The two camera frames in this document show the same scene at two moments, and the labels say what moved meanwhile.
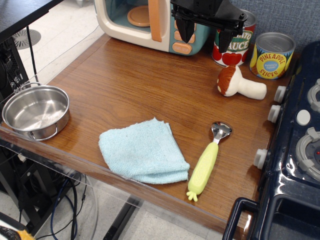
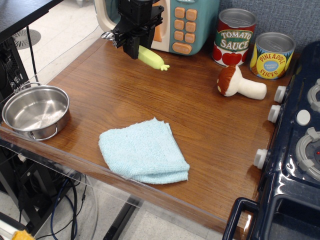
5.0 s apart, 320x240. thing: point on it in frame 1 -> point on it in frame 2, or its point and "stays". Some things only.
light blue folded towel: [147, 152] stays
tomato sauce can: [238, 47] stays
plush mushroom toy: [229, 82] stays
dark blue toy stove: [289, 205] stays
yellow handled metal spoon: [204, 165] -> [146, 57]
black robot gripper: [220, 13] -> [136, 17]
